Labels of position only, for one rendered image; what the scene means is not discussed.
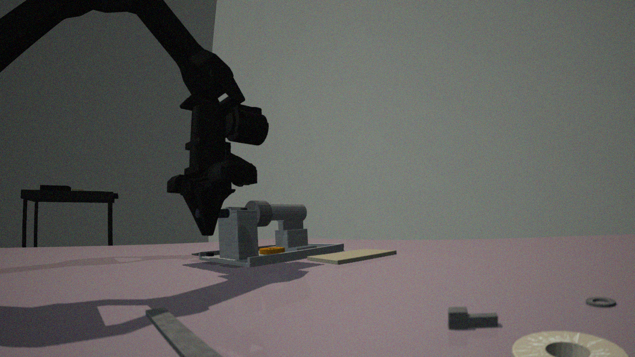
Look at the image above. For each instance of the beige flat ring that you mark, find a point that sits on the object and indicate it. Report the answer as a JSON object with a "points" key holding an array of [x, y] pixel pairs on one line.
{"points": [[565, 344]]}

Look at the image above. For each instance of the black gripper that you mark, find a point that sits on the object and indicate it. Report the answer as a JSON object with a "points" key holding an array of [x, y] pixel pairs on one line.
{"points": [[207, 182]]}

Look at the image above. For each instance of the tan flat plate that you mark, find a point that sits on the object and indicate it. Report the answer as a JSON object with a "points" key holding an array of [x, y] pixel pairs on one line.
{"points": [[351, 256]]}

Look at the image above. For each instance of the grey flat bar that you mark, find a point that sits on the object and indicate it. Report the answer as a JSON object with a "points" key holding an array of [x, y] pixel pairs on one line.
{"points": [[180, 338]]}

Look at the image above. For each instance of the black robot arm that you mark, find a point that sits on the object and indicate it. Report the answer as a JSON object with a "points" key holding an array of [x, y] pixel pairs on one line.
{"points": [[206, 76]]}

